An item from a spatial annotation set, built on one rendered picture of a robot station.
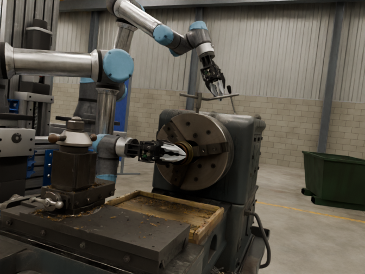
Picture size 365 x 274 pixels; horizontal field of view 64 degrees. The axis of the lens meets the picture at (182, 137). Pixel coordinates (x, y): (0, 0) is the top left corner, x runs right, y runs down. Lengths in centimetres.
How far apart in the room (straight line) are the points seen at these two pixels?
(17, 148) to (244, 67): 1070
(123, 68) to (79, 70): 15
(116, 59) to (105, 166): 39
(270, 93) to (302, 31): 238
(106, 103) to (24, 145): 34
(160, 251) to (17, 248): 31
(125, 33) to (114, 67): 56
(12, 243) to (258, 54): 1110
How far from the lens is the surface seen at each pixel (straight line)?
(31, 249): 71
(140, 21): 139
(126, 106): 602
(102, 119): 123
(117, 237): 59
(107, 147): 111
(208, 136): 115
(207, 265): 112
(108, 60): 108
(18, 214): 75
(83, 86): 152
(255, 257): 168
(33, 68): 109
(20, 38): 150
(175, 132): 114
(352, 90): 1132
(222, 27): 1205
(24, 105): 141
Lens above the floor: 120
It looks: 3 degrees down
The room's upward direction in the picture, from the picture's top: 6 degrees clockwise
